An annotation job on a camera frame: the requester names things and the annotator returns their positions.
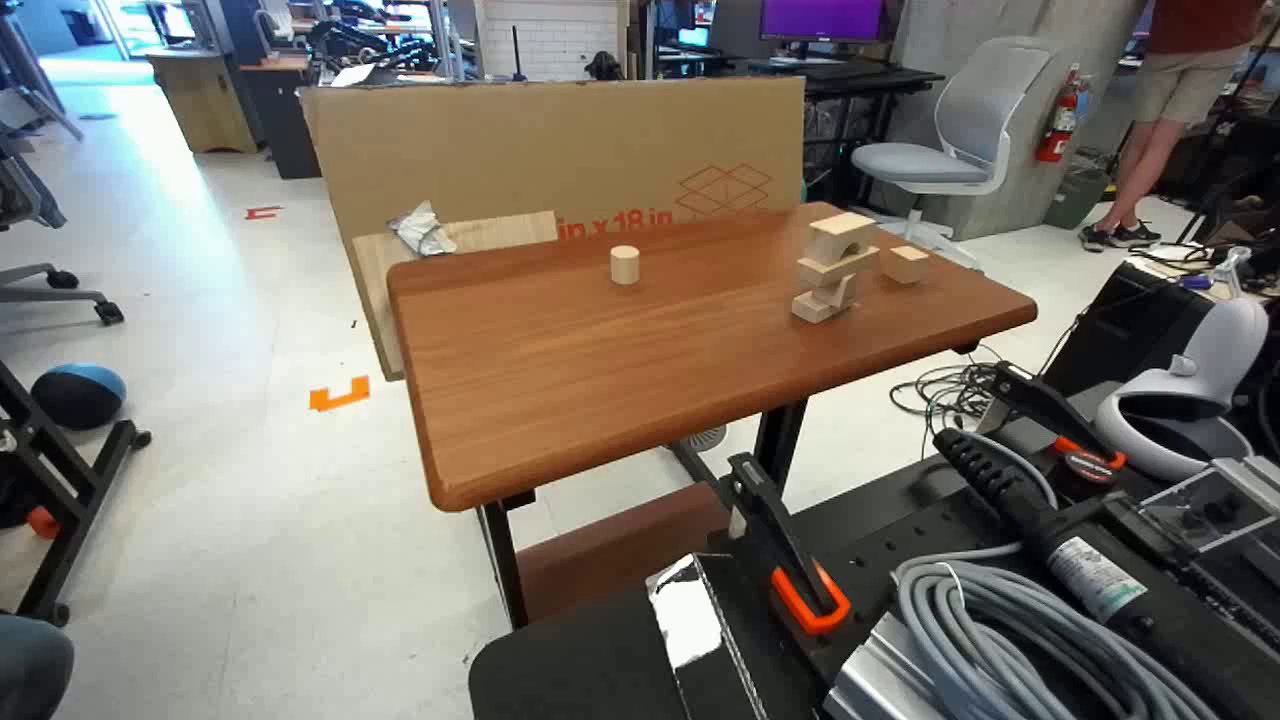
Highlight small wooden cube block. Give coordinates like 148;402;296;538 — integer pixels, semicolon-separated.
879;239;936;290

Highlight wooden base block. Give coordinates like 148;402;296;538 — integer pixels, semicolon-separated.
787;271;860;329

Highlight brown wooden board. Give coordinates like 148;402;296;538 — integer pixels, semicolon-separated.
510;482;731;623

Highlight flat wooden block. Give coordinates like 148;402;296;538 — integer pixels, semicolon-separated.
793;243;885;295

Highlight orange and black clamp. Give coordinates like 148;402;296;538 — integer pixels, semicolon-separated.
725;447;856;643

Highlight wooden desk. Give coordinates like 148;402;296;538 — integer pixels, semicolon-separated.
473;338;984;631

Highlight large cardboard box sheet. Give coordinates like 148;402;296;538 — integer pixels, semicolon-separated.
300;74;809;380

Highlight crumpled white plastic wrap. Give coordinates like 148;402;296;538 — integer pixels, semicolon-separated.
388;199;461;261

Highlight shiny silver metal strip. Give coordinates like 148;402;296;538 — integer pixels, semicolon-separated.
643;549;776;720

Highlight black cart surface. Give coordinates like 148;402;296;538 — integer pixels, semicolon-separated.
465;397;1280;720

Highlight black background desk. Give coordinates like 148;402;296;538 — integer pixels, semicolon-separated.
741;54;947;208

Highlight monitor with purple screen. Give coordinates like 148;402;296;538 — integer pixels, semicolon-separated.
755;0;892;48

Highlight silver aluminium extrusion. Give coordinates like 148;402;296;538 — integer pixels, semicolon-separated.
821;619;944;720

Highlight white office chair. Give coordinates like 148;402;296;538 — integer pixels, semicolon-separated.
849;33;1060;268

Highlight black tool with orange band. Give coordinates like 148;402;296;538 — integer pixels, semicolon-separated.
988;366;1130;489

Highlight black cabinet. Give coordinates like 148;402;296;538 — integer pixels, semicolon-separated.
231;56;324;186

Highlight red fire extinguisher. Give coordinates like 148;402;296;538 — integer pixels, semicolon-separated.
1031;65;1091;168

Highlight black equipment case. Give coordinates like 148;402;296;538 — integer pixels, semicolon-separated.
1035;261;1220;412

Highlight light wooden cabinet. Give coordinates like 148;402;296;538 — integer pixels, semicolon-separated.
140;48;260;157

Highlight white VR controller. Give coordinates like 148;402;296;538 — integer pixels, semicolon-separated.
1091;294;1276;484

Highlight blue ball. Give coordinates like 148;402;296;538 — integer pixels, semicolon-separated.
29;362;131;438

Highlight grey office chair base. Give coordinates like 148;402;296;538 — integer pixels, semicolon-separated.
0;261;126;332

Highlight clear plastic box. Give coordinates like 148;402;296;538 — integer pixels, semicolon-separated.
1137;447;1280;562

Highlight person in khaki shorts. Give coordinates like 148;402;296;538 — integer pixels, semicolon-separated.
1074;0;1268;258

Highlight dark blue round object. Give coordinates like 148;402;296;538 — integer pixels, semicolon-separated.
0;614;81;720

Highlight thin tangled grey cables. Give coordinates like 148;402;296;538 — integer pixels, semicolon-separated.
885;356;1006;433

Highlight thick black cable connector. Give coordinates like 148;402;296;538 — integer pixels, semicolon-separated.
929;423;1152;629

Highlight grey coiled cable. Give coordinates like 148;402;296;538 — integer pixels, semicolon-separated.
887;549;1222;720

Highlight black metal stand frame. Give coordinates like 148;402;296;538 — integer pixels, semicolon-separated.
0;356;155;631

